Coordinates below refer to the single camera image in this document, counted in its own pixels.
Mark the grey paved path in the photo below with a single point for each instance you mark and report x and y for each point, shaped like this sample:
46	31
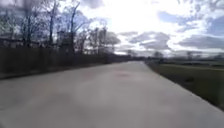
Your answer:
113	96

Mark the dark fence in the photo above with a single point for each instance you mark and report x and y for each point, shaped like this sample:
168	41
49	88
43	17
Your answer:
43	60

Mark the row of bare trees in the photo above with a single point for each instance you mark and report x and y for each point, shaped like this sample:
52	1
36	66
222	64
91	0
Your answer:
50	30

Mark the distant row of trees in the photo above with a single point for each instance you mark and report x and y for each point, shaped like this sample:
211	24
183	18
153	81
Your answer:
186	55

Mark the green grass field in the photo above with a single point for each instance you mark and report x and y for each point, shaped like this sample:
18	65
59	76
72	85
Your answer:
196	80

